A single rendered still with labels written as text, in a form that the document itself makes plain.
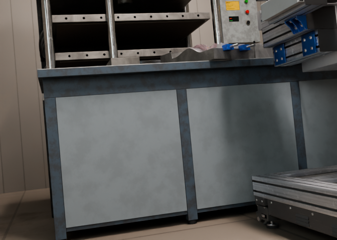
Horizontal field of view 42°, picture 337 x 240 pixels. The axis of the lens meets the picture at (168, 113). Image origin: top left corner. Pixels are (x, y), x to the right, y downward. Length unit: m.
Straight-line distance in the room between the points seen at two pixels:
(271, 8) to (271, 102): 0.71
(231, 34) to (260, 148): 1.23
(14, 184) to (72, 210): 2.57
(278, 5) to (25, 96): 3.33
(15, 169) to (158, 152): 2.67
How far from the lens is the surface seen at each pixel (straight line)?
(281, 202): 1.87
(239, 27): 3.36
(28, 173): 4.63
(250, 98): 2.32
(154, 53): 3.05
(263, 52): 2.41
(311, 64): 2.02
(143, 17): 3.09
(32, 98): 4.64
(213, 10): 3.19
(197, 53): 2.28
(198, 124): 2.20
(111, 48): 2.96
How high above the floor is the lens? 0.48
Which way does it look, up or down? 2 degrees up
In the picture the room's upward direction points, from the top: 5 degrees counter-clockwise
